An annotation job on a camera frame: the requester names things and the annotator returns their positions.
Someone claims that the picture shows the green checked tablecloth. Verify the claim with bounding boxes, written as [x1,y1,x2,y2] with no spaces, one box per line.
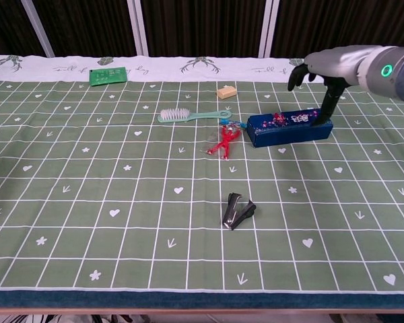
[0,55,404,310]

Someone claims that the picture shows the white metal frame post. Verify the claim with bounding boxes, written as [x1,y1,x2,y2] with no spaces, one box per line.
[20,0,57,57]
[257,0,279,58]
[126,0,149,57]

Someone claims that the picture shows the green circuit board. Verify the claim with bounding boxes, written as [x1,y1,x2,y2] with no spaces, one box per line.
[89,67,129,87]

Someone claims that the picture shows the blue binder clips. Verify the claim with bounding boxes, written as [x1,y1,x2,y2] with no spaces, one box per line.
[220,117,248,131]

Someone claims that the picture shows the beige rectangular block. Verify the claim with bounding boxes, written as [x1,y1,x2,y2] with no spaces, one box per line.
[217,85,237,100]

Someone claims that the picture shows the blue glasses case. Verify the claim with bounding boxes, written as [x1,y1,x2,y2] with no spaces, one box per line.
[246,108,334,148]

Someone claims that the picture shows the black staple remover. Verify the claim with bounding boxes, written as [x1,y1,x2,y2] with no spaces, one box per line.
[221,192,258,231]

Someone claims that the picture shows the mint green brush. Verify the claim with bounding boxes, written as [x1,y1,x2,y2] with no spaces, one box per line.
[157,108,232,124]

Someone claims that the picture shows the red toy figure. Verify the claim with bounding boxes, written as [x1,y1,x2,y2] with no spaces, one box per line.
[207,124,242,161]

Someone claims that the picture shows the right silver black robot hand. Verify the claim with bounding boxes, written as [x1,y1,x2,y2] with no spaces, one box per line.
[288,46,378,128]

